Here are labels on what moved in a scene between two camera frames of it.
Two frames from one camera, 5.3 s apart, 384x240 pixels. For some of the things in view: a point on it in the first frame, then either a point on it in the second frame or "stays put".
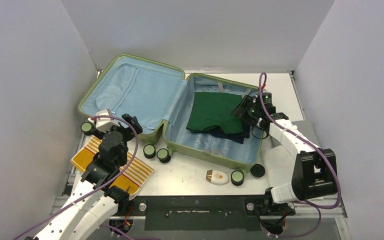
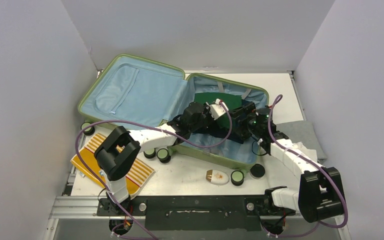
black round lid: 257,170 stays put
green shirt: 214,109 stays put
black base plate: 201,213 stays put
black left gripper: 129,131 → 211,120
